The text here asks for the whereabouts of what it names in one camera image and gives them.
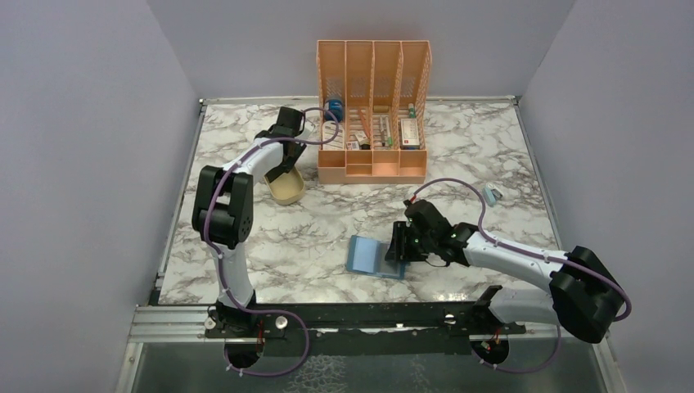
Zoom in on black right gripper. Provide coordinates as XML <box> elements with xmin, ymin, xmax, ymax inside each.
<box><xmin>385</xmin><ymin>220</ymin><xmax>435</xmax><ymax>261</ymax></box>

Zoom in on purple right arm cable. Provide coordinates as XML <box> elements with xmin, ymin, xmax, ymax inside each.
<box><xmin>405</xmin><ymin>178</ymin><xmax>633</xmax><ymax>375</ymax></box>

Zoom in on pens in organizer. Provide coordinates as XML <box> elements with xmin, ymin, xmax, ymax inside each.
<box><xmin>378</xmin><ymin>115</ymin><xmax>393</xmax><ymax>149</ymax></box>

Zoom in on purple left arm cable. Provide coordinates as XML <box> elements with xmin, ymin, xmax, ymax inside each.
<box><xmin>201</xmin><ymin>106</ymin><xmax>341</xmax><ymax>379</ymax></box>

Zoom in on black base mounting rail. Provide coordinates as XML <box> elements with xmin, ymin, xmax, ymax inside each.
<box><xmin>204</xmin><ymin>301</ymin><xmax>525</xmax><ymax>357</ymax></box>

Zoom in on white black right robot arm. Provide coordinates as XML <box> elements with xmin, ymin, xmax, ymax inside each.
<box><xmin>385</xmin><ymin>200</ymin><xmax>626</xmax><ymax>343</ymax></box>

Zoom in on white rounded label card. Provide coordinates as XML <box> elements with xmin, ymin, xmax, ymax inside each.
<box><xmin>321</xmin><ymin>121</ymin><xmax>345</xmax><ymax>151</ymax></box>

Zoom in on beige oval tray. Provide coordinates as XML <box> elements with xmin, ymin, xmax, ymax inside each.
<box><xmin>264</xmin><ymin>168</ymin><xmax>306</xmax><ymax>206</ymax></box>

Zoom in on teal leather card holder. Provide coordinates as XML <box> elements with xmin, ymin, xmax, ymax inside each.
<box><xmin>345</xmin><ymin>235</ymin><xmax>383</xmax><ymax>278</ymax></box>

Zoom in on black credit card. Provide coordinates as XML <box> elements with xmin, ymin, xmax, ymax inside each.
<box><xmin>376</xmin><ymin>242</ymin><xmax>405</xmax><ymax>280</ymax></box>

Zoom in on blue tape roll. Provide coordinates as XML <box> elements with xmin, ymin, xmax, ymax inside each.
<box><xmin>324</xmin><ymin>97</ymin><xmax>345</xmax><ymax>123</ymax></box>

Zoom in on orange desk file organizer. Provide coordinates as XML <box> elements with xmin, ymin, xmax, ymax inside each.
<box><xmin>317</xmin><ymin>40</ymin><xmax>432</xmax><ymax>184</ymax></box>

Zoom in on white red box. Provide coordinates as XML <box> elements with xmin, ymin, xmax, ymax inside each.
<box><xmin>399</xmin><ymin>118</ymin><xmax>421</xmax><ymax>150</ymax></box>

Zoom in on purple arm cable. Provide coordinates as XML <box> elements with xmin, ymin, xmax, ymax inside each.
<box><xmin>201</xmin><ymin>106</ymin><xmax>341</xmax><ymax>379</ymax></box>
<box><xmin>405</xmin><ymin>178</ymin><xmax>633</xmax><ymax>375</ymax></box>

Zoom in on light blue small clip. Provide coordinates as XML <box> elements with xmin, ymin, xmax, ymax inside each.
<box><xmin>482</xmin><ymin>183</ymin><xmax>503</xmax><ymax>206</ymax></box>

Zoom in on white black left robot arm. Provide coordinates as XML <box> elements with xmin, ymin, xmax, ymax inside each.
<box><xmin>191</xmin><ymin>106</ymin><xmax>307</xmax><ymax>337</ymax></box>

